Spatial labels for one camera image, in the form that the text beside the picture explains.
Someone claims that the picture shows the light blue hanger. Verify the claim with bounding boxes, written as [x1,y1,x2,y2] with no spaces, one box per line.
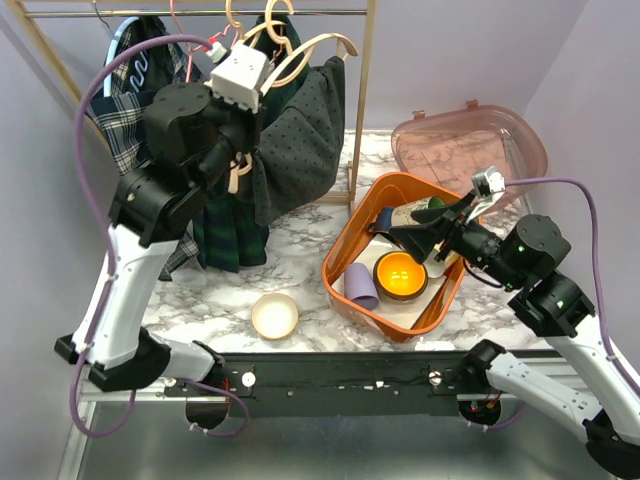
[103,16,144,96]

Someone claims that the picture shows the orange plastic bin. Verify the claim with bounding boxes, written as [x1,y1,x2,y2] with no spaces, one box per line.
[321,172,465,343]

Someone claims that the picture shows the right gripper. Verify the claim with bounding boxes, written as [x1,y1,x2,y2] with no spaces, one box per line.
[387,187,523,288]

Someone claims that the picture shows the pale yellow cup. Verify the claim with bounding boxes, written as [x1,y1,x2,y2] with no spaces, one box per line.
[423,248,459,279]

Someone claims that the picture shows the wooden clothes rack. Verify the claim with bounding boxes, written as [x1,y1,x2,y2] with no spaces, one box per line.
[6,1,376,210]

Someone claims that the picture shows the yellow bowl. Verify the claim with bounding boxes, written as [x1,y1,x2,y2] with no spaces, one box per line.
[373,251,429,301]

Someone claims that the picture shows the lavender cup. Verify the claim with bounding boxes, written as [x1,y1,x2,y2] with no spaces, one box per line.
[344,262,379,311]

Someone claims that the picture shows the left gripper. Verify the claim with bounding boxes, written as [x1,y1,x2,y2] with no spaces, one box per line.
[190,73,268,194]

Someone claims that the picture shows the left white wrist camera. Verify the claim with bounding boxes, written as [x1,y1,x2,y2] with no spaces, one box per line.
[206,44,270,114]

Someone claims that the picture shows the pink wire hanger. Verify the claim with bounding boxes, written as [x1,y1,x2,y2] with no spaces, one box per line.
[168,0,236,84]

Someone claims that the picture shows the white bowl on table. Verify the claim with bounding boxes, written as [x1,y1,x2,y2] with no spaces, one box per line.
[251,293,299,340]

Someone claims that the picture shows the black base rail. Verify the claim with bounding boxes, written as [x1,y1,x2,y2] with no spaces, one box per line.
[164,349,571,419]

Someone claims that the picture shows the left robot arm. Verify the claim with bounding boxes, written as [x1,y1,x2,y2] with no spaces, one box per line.
[54,83,265,395]

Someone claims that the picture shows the dark grey dotted skirt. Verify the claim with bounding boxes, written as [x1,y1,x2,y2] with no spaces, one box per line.
[249,56,346,226]

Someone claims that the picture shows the dark blue mug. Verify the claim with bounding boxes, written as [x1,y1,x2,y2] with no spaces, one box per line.
[367,207,395,243]

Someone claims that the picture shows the wooden hanger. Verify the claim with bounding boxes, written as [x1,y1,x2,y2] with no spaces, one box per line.
[227,0,360,196]
[225,0,309,94]

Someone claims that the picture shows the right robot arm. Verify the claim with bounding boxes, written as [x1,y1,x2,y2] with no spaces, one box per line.
[388,194,639,479]

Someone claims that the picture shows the navy beige plaid skirt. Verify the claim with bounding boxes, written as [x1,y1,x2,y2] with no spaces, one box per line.
[88,16,199,281]

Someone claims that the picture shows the floral green-inside mug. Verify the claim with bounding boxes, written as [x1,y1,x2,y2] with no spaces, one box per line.
[391,196,445,227]

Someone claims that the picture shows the green plaid skirt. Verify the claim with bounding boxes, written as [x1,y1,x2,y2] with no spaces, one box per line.
[193,14,310,273]

